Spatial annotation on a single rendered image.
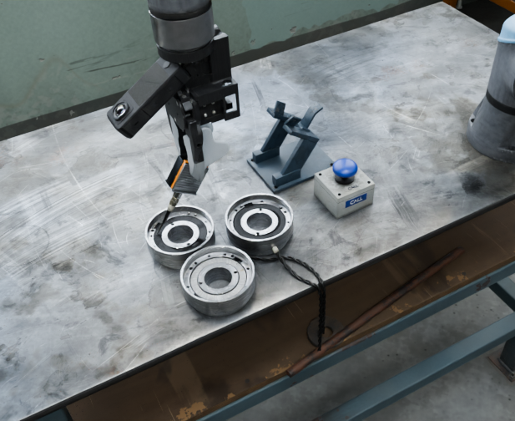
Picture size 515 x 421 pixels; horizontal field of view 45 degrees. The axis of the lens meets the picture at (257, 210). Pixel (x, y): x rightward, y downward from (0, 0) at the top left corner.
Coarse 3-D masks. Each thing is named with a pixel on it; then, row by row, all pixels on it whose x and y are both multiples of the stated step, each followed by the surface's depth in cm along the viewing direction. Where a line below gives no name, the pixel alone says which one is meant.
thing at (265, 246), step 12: (240, 204) 99; (276, 204) 99; (288, 204) 97; (228, 216) 97; (252, 216) 98; (264, 216) 98; (276, 216) 97; (288, 216) 96; (228, 228) 94; (288, 228) 93; (240, 240) 92; (252, 240) 92; (264, 240) 92; (276, 240) 92; (288, 240) 95; (252, 252) 94; (264, 252) 94
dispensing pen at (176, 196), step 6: (180, 156) 89; (186, 156) 90; (180, 162) 88; (174, 168) 89; (174, 174) 89; (168, 180) 90; (174, 192) 91; (174, 198) 92; (174, 204) 92; (168, 210) 93; (162, 222) 94
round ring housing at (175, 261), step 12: (156, 216) 97; (168, 216) 98; (204, 216) 97; (168, 228) 96; (180, 228) 97; (192, 228) 96; (168, 240) 94; (192, 240) 94; (156, 252) 92; (168, 252) 91; (180, 252) 91; (192, 252) 91; (168, 264) 92; (180, 264) 92
